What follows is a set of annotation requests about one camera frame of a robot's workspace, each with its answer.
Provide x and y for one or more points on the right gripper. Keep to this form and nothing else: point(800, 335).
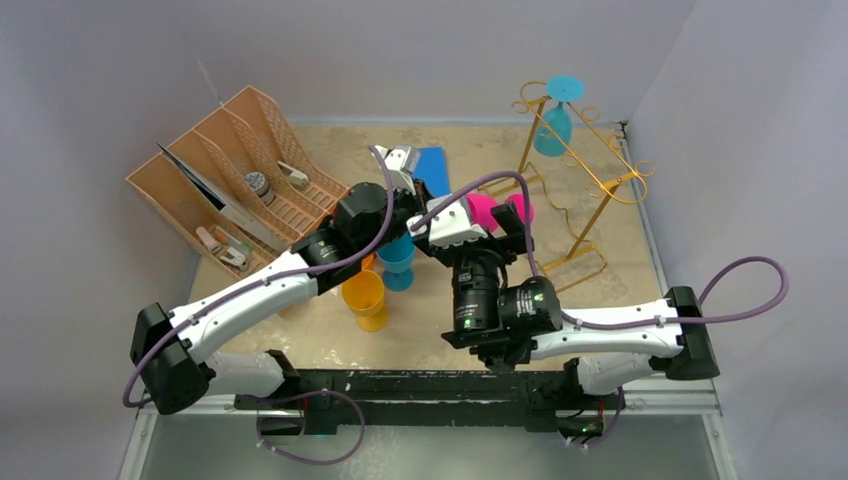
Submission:
point(488, 241)

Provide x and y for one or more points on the orange wine glass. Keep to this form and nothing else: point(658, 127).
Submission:
point(367, 262)

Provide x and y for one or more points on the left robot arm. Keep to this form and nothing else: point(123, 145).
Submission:
point(172, 350)

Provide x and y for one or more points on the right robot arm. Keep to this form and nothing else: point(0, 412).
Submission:
point(506, 325)

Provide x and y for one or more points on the blue rectangular card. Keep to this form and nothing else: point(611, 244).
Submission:
point(432, 170)

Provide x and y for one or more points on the pink desk file organizer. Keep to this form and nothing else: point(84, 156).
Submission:
point(247, 133)

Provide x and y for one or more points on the teal wine glass front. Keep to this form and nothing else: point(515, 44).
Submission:
point(396, 259)

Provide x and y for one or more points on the teal wine glass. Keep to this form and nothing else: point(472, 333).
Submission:
point(396, 259)
point(554, 135)

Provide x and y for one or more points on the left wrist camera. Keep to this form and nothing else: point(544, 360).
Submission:
point(400, 162)

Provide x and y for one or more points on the dark folder in organizer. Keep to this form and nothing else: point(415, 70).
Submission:
point(225, 203)

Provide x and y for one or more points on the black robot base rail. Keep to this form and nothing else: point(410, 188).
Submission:
point(536, 401)

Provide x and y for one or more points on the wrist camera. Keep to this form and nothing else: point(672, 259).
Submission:
point(451, 227)
point(400, 162)

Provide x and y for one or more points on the yellow wine glass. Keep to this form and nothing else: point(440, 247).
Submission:
point(364, 295)

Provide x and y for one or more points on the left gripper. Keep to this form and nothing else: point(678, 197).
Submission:
point(417, 199)

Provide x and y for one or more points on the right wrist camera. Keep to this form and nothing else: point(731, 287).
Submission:
point(451, 227)

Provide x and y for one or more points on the white stapler in organizer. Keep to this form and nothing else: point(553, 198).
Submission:
point(294, 176)

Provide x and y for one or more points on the gold wire glass rack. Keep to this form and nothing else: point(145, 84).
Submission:
point(595, 174)

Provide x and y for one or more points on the magenta wine glass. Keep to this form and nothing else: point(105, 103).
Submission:
point(482, 218)

